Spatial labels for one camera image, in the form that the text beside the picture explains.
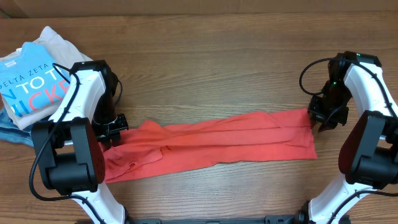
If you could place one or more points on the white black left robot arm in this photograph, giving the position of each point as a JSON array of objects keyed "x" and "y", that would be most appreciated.
[{"x": 69, "y": 163}]

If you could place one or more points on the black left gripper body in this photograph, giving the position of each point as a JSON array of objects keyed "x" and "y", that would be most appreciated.
[{"x": 112, "y": 130}]

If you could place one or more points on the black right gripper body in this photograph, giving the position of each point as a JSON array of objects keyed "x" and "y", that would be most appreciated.
[{"x": 329, "y": 109}]

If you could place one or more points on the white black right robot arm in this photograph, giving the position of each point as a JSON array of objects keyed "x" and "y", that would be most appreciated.
[{"x": 368, "y": 158}]

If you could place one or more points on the folded blue jeans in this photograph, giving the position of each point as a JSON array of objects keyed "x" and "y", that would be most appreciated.
[{"x": 10, "y": 132}]

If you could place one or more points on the beige folded garment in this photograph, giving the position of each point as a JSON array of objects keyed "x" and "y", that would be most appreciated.
[{"x": 62, "y": 51}]

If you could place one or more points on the red printed t-shirt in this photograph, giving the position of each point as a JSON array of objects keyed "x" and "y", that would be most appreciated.
[{"x": 152, "y": 150}]

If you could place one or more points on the light blue folded t-shirt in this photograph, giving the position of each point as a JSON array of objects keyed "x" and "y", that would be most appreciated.
[{"x": 29, "y": 82}]

